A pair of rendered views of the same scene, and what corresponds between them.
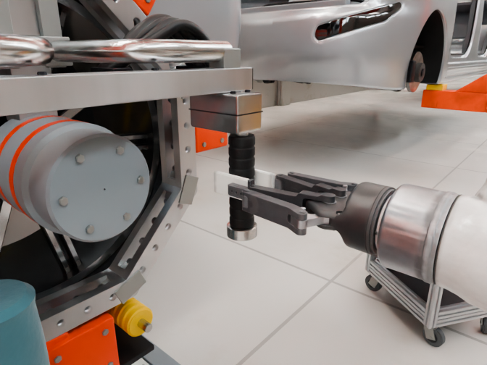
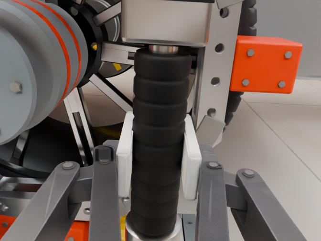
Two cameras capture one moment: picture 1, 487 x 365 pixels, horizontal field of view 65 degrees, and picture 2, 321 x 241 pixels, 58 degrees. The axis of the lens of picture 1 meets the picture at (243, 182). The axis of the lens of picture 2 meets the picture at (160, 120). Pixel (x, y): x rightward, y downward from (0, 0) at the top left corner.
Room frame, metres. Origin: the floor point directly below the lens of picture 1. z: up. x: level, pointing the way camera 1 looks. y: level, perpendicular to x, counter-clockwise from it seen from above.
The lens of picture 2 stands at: (0.38, -0.13, 0.92)
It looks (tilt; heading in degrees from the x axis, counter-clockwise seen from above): 22 degrees down; 47
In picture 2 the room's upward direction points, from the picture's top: 4 degrees clockwise
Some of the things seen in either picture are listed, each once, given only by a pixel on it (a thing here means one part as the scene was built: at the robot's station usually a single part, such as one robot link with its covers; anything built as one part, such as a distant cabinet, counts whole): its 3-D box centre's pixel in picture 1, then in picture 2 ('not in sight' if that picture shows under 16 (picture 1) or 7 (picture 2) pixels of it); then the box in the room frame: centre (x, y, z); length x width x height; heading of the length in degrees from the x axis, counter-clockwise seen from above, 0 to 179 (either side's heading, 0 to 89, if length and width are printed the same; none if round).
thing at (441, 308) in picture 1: (434, 272); not in sight; (1.32, -0.76, 0.17); 0.43 x 0.36 x 0.34; 15
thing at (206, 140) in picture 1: (200, 129); (257, 63); (0.77, 0.09, 0.85); 0.09 x 0.08 x 0.07; 139
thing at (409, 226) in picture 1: (416, 230); not in sight; (0.35, -0.17, 0.83); 0.09 x 0.06 x 0.09; 139
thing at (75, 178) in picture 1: (63, 171); (15, 60); (0.48, 0.24, 0.85); 0.21 x 0.14 x 0.14; 49
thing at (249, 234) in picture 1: (241, 183); (157, 150); (0.50, 0.00, 0.83); 0.04 x 0.04 x 0.16
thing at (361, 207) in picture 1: (348, 211); not in sight; (0.39, -0.12, 0.83); 0.09 x 0.08 x 0.07; 49
